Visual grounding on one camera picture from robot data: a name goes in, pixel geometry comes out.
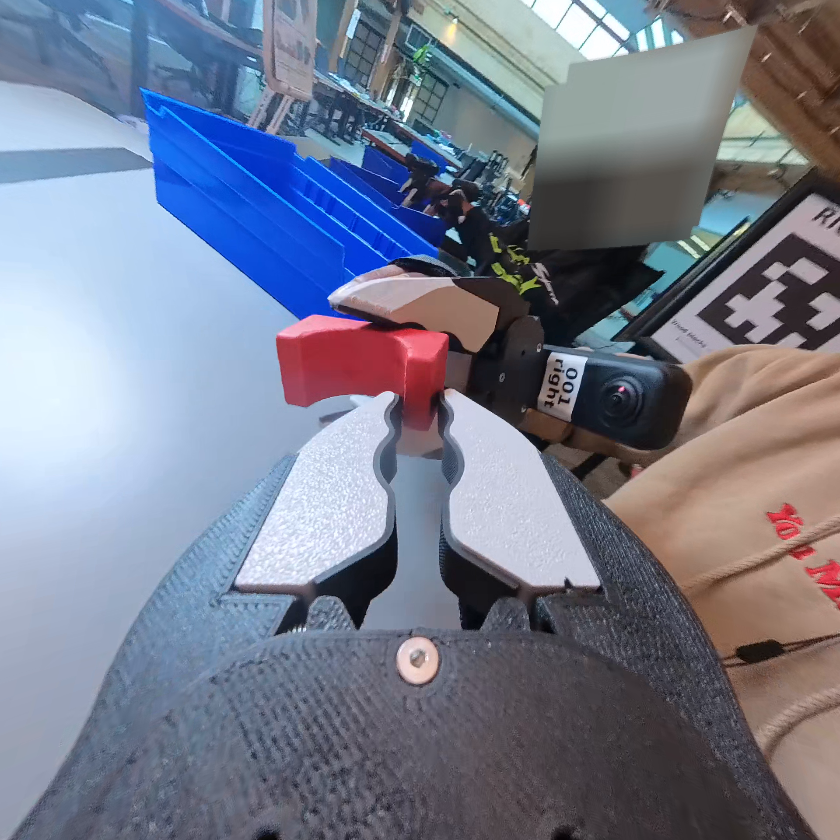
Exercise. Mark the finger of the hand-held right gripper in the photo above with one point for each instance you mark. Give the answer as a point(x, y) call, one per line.
point(407, 298)
point(460, 371)

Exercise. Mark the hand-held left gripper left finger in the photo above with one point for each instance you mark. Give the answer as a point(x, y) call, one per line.
point(315, 505)

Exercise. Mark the printed marker board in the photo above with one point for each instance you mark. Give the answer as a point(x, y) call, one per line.
point(787, 282)

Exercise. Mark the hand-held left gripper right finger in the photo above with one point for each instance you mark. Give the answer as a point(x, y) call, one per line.
point(518, 512)

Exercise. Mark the blue plastic bin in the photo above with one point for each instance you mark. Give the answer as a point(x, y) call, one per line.
point(229, 190)
point(387, 184)

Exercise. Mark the red wooden arch block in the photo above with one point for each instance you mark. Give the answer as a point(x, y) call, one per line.
point(341, 361)

